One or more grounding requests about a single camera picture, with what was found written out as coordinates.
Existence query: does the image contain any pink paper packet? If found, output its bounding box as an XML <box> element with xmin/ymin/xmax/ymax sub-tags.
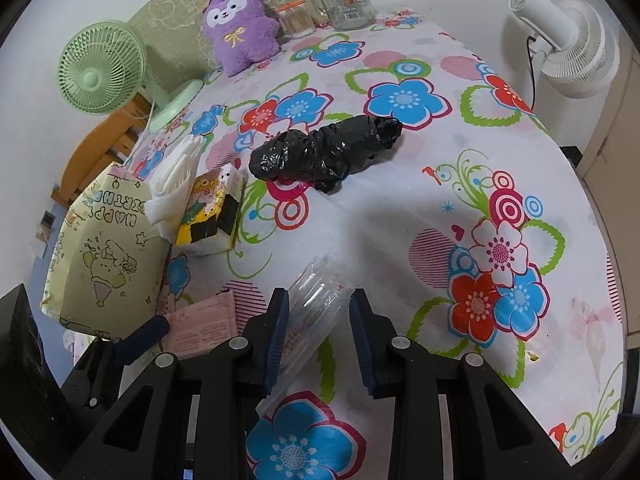
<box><xmin>160</xmin><ymin>292</ymin><xmax>239</xmax><ymax>360</ymax></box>

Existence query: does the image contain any clear plastic tube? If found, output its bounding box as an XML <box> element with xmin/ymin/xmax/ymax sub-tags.
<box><xmin>257</xmin><ymin>256</ymin><xmax>354</xmax><ymax>416</ymax></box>

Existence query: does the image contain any yellow cartoon tissue pack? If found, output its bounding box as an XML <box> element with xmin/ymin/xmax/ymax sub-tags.
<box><xmin>175</xmin><ymin>164</ymin><xmax>246</xmax><ymax>256</ymax></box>

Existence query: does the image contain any white tissue stack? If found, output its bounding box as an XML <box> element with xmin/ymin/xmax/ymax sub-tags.
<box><xmin>144</xmin><ymin>134</ymin><xmax>203</xmax><ymax>243</ymax></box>

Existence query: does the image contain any black plastic bag bundle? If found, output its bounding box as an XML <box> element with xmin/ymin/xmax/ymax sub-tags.
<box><xmin>248</xmin><ymin>115</ymin><xmax>404</xmax><ymax>193</ymax></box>

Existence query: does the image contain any floral tablecloth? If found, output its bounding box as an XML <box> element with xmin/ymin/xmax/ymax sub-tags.
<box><xmin>126</xmin><ymin>11</ymin><xmax>624</xmax><ymax>479</ymax></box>

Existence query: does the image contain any green desk fan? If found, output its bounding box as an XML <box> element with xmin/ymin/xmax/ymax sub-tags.
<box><xmin>56</xmin><ymin>21</ymin><xmax>204</xmax><ymax>131</ymax></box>

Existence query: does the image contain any beige door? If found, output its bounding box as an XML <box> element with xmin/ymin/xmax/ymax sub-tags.
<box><xmin>574</xmin><ymin>24</ymin><xmax>640</xmax><ymax>271</ymax></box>

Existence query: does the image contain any purple plush toy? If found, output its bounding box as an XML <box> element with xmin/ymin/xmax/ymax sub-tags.
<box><xmin>202</xmin><ymin>0</ymin><xmax>281</xmax><ymax>77</ymax></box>

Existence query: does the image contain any green patterned board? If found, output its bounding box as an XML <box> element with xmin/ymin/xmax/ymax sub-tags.
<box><xmin>127</xmin><ymin>0</ymin><xmax>321</xmax><ymax>91</ymax></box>

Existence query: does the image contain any cotton swab jar orange lid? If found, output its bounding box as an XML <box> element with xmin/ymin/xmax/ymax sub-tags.
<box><xmin>277</xmin><ymin>0</ymin><xmax>316</xmax><ymax>39</ymax></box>

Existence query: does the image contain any white standing fan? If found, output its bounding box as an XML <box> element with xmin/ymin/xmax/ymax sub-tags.
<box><xmin>509</xmin><ymin>0</ymin><xmax>620</xmax><ymax>100</ymax></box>

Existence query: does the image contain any wall socket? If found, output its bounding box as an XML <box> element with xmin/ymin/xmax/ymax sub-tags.
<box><xmin>40</xmin><ymin>210</ymin><xmax>55</xmax><ymax>230</ymax></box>

